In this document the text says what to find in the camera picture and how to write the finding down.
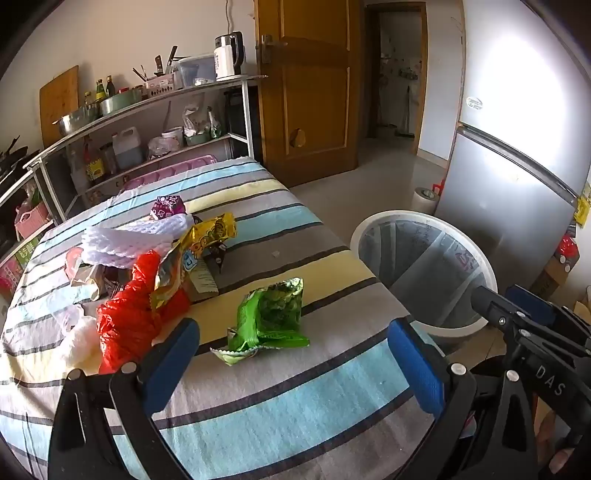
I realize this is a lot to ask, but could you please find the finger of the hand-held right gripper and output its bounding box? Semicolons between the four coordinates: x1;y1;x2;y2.
471;286;591;416
505;285;591;344

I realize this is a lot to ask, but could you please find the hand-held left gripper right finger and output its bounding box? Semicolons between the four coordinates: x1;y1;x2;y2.
388;318;539;480

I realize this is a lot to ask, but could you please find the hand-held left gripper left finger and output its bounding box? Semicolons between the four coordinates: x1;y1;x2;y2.
47;318;201;480

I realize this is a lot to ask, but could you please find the white trash bin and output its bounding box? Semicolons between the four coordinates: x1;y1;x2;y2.
349;210;498;340

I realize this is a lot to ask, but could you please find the purple snack packet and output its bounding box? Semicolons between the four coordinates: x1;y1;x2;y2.
148;194;186;221

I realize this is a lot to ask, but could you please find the person's right hand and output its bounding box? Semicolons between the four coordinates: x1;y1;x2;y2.
538;411;580;474

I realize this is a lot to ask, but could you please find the brown cardboard box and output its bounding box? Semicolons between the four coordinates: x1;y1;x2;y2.
531;256;574;301

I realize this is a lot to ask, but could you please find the red ornament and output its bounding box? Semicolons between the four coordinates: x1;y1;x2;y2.
556;233;579;273

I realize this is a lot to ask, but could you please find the red plastic bag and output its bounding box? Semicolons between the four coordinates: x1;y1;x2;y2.
96;250;192;374

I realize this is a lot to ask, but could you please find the khaki paper packet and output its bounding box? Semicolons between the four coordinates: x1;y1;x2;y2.
185;258;221;302

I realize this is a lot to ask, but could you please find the gold foil packet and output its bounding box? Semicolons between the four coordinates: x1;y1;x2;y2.
153;240;200;305

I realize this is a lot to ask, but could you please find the white plastic bag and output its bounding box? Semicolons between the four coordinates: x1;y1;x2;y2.
54;302;101;366

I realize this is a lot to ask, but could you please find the yellow sticker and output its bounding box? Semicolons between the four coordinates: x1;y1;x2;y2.
574;182;591;227

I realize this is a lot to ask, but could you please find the green snack packet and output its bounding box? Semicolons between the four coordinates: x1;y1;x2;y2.
210;277;311;367

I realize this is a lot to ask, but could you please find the silver foil wrapper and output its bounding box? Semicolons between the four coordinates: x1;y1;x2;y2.
74;265;116;302

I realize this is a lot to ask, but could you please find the striped tablecloth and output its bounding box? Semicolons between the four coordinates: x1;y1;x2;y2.
0;157;444;480

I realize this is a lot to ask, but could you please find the white foam net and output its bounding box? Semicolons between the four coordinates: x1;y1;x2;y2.
82;213;195;269

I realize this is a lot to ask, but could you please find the white paper roll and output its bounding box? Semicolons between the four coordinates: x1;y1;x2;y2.
412;187;442;216

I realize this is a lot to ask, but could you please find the silver refrigerator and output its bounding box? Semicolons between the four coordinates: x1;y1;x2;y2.
434;0;591;296

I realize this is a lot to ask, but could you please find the colourful carton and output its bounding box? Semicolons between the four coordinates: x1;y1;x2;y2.
0;235;43;296

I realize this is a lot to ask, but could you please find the pink plastic lid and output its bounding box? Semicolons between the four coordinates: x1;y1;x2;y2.
124;154;218;191

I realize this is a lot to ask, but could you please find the pink storage basket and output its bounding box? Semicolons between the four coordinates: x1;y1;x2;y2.
15;203;49;239

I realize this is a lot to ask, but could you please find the yellow label bottle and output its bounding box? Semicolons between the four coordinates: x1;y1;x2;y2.
84;138;106;181

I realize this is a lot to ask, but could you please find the knotted plastic bag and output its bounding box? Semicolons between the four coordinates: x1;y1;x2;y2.
148;136;181;160

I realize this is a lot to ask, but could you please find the white jerry can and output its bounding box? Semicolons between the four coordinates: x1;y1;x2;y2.
112;127;144;169

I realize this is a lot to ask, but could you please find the broom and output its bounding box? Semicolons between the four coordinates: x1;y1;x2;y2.
396;85;414;138

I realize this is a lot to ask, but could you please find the low metal shelf rack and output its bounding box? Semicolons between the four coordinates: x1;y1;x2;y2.
0;161;54;278

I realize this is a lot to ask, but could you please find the crumpled plastic bag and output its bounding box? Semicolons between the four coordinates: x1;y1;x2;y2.
182;104;213;137

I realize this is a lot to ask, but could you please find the black wok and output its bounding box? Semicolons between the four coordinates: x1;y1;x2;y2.
0;136;40;182

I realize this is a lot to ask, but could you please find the steel basin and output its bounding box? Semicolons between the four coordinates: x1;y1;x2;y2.
53;104;100;136

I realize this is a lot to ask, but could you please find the green pot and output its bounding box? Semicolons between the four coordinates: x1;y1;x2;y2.
99;89;144;116

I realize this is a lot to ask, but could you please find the pink utensil basket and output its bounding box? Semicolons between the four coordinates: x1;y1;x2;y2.
144;71;183;92

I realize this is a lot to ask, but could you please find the wooden cutting board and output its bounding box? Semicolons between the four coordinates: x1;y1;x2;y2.
39;65;80;148

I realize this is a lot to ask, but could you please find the clear plastic storage box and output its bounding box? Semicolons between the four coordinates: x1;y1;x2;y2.
178;54;218;88

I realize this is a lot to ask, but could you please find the wooden door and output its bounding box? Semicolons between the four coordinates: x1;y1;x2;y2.
254;0;361;188

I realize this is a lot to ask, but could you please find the white electric kettle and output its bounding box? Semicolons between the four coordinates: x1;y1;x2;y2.
215;31;247;80

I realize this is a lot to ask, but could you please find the metal door handle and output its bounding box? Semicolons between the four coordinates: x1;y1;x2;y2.
260;34;288;64

